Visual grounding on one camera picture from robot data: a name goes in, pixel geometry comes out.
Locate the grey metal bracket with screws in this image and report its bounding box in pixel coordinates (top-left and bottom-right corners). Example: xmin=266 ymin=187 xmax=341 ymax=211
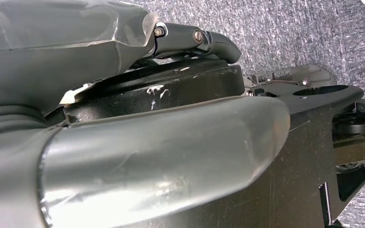
xmin=244 ymin=64 xmax=334 ymax=95

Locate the black robot body frame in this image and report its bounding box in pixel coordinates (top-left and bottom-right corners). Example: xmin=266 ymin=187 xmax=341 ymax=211
xmin=45 ymin=58 xmax=365 ymax=228

